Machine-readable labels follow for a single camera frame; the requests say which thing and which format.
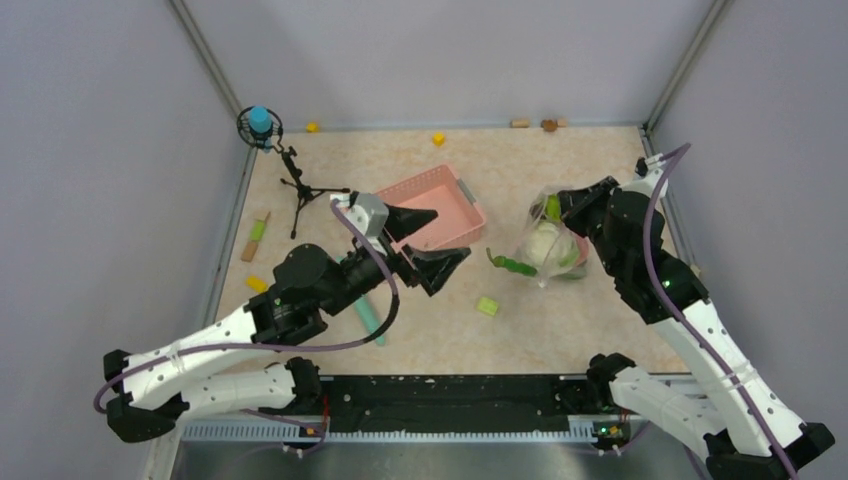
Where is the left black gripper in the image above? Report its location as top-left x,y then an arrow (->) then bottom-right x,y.
325,205 -> 473,316

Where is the pink plastic basket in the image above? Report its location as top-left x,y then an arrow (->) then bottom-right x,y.
376,164 -> 486,250

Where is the white cauliflower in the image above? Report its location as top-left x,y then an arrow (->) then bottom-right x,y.
518,222 -> 578,269

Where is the clear pink zip bag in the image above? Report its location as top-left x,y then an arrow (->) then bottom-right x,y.
514,185 -> 589,288

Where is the green bell pepper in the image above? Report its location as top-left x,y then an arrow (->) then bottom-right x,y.
485,248 -> 538,277

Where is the green celery stalk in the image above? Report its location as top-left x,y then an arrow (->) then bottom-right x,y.
543,194 -> 562,223

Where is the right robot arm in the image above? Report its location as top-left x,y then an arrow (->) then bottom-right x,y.
557,177 -> 835,479

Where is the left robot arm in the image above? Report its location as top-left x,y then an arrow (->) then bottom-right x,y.
93,194 -> 470,443

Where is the teal silicone tool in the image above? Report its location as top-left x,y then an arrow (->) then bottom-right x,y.
352,294 -> 382,334

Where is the green square block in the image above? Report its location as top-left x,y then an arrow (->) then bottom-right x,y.
475,297 -> 500,317

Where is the brown wooden piece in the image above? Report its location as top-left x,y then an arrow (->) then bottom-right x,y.
540,119 -> 559,133

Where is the green and wood stick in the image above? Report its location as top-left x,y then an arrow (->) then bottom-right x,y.
240,210 -> 271,263

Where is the yellow block at left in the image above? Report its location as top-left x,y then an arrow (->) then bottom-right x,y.
245,275 -> 268,293

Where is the blue microphone on tripod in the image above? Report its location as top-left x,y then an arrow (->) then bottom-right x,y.
235,105 -> 352,239

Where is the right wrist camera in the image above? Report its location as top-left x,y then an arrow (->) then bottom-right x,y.
627,154 -> 667,197

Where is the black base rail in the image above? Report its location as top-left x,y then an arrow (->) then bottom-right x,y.
260,374 -> 627,434

